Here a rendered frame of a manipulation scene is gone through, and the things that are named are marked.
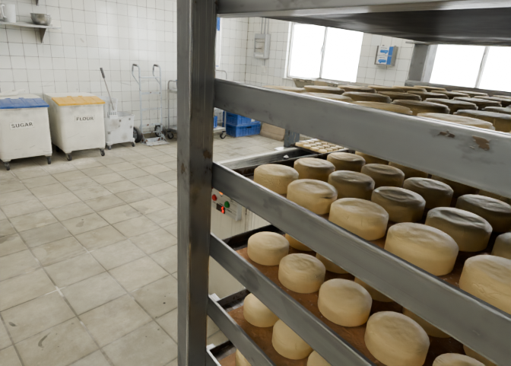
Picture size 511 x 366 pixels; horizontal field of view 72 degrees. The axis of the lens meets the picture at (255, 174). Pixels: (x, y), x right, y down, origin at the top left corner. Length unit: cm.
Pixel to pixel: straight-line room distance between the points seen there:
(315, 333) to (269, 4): 27
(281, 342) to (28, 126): 443
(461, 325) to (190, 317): 33
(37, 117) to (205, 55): 438
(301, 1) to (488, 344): 25
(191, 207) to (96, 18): 525
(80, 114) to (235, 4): 454
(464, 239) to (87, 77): 538
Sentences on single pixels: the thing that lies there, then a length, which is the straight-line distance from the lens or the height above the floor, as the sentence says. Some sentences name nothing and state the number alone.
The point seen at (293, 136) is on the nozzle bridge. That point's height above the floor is 91.
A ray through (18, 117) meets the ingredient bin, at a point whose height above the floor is 59.
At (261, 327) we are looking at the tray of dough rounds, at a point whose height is 113.
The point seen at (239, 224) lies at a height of 67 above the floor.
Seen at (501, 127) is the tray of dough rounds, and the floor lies 142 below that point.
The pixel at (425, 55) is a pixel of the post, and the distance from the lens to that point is 70.
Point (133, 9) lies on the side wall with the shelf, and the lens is 583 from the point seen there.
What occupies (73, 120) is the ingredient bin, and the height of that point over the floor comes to 51.
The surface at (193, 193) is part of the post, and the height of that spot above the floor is 130.
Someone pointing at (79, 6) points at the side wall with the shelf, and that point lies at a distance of 552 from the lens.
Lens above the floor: 146
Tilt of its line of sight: 19 degrees down
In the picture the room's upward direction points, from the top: 4 degrees clockwise
